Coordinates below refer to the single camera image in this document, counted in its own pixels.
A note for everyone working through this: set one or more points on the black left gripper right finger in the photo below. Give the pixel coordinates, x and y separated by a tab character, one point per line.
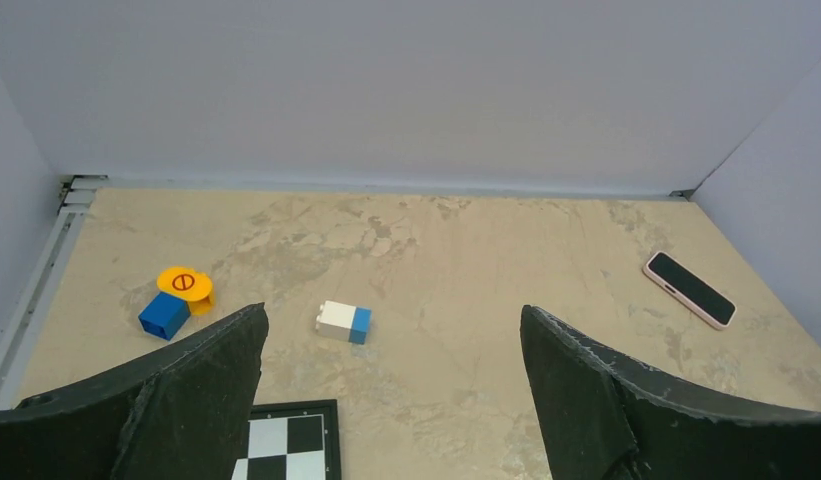
606	415

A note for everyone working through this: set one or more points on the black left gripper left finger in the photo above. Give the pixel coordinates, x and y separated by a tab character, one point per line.
178	412

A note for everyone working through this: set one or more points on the phone in pink case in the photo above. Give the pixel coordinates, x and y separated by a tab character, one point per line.
691	291

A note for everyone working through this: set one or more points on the black and white chessboard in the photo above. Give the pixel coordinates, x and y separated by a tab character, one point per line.
293	440

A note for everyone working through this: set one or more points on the orange toy piece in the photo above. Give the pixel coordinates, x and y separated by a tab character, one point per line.
194	287

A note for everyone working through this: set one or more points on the white and blue toy brick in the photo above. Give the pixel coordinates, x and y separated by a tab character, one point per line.
343	322

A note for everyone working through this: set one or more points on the aluminium frame rail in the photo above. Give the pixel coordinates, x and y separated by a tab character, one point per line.
20	336

